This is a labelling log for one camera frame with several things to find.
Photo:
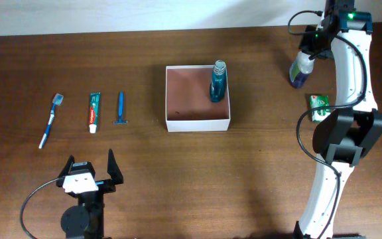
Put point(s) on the white cardboard box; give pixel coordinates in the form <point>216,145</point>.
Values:
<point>188,106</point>

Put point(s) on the teal mouthwash bottle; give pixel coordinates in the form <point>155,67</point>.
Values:
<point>218,83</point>

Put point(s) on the green soap packet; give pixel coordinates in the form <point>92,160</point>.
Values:
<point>316,102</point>

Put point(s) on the blue white toothbrush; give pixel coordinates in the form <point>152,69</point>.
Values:
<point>57,100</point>

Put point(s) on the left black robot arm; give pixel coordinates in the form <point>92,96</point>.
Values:
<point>86,219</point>

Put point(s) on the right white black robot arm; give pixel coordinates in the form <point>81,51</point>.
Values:
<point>354,125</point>

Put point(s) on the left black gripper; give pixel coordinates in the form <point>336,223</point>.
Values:
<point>108,185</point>

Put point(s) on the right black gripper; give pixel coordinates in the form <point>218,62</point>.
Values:
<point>307,47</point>

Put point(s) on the blue disposable razor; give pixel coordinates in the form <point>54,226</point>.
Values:
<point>120,119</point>

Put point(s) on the clear blue spray bottle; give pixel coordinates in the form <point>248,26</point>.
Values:
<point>300,70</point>

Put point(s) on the green red toothpaste tube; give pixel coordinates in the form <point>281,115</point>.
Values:
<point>94,109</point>

